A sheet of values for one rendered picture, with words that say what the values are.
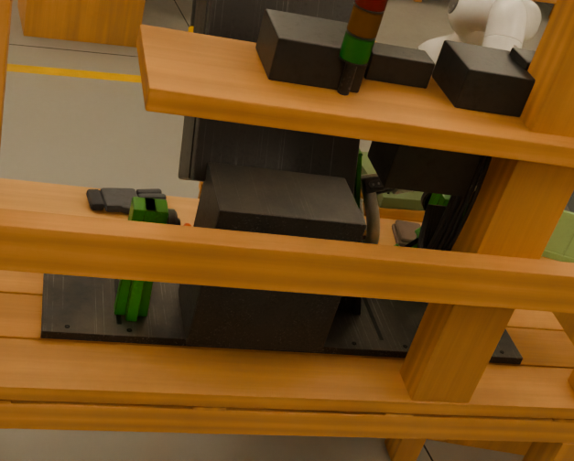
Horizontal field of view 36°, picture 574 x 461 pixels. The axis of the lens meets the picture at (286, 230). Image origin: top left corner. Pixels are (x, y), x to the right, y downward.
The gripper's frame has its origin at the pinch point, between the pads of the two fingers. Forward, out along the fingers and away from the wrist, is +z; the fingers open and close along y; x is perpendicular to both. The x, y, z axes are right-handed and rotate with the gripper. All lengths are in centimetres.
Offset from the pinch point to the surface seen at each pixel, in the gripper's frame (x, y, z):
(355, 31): -14, 60, 12
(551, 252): 19, -69, -68
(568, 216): 10, -59, -72
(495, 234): 19.1, 32.2, -12.8
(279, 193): 1.1, 20.0, 23.7
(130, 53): -160, -310, 44
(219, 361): 31, 4, 42
